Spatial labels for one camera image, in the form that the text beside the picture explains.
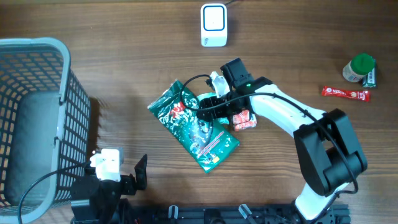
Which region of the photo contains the red orange candy packet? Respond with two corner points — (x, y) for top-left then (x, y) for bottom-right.
(231, 110), (257, 131)

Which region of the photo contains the teal wet wipes packet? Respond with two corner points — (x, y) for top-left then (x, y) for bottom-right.
(197, 93), (217, 101)

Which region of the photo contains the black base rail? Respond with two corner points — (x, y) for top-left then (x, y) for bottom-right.
(70, 202), (352, 224)

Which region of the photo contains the green lid jar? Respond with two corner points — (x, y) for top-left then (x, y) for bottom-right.
(342, 53), (375, 82)

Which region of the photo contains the grey plastic basket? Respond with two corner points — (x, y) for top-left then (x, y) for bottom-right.
(1, 37), (91, 223)

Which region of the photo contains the red Nescafe stick sachet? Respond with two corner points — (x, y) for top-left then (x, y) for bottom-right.
(322, 86), (370, 102)

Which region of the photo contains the green 3M gloves bag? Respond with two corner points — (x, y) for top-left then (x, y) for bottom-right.
(147, 80), (240, 173)

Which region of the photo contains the black right camera cable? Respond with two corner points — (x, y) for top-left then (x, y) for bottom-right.
(179, 73), (359, 224)

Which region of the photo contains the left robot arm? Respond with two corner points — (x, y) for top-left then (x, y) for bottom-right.
(70, 154), (147, 223)

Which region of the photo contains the black left camera cable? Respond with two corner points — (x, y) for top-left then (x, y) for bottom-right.
(17, 160), (93, 224)

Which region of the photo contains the white barcode scanner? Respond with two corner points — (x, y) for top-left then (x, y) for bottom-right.
(200, 3), (228, 47)

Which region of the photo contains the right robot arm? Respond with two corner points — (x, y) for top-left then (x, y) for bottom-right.
(197, 58), (368, 223)

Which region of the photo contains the green white small box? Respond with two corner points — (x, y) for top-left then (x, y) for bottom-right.
(362, 59), (376, 88)

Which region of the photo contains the black camera cable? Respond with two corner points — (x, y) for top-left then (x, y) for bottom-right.
(17, 160), (93, 224)
(179, 73), (359, 224)

